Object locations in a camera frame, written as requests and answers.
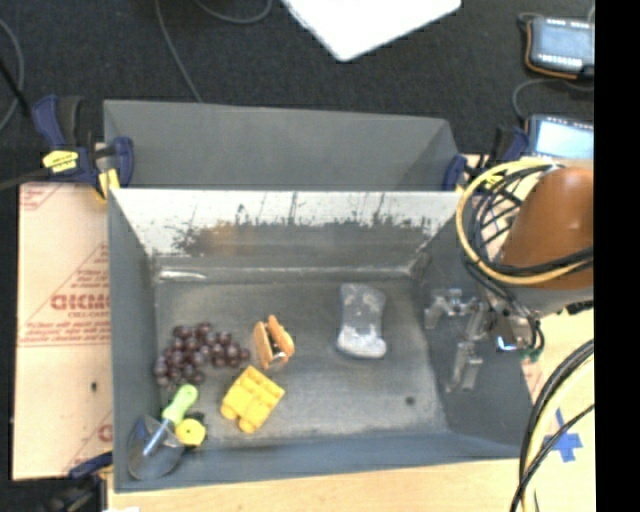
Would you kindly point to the brown cardboard board red print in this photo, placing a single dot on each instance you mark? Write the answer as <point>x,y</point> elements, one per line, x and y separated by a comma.
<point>60,260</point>

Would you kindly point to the yellow and black round toy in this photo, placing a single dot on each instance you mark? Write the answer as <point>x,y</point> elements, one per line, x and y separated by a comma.
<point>191,431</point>

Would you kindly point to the grey metal bin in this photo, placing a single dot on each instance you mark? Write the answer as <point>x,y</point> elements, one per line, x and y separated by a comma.
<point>320,400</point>

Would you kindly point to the silver grey packet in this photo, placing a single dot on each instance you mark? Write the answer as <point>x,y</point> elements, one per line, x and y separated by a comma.
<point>362,325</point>

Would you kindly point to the yellow toy block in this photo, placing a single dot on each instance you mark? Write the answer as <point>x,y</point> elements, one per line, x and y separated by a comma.
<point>252,397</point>

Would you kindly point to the purple toy grape bunch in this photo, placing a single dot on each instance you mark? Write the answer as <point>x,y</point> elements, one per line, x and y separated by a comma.
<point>195,352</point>

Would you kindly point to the orange toy hot dog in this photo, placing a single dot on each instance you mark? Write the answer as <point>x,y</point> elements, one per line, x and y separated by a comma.
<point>274,342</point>

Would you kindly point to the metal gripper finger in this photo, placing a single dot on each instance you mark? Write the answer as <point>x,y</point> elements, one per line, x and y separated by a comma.
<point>464,365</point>
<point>449,306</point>

